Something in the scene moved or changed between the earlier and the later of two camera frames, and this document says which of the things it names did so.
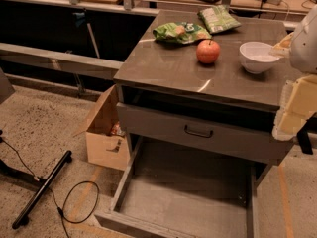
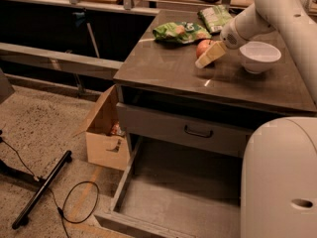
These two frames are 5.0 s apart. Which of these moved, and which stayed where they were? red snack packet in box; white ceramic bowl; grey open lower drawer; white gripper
Moved: white gripper
Stayed: grey open lower drawer; red snack packet in box; white ceramic bowl
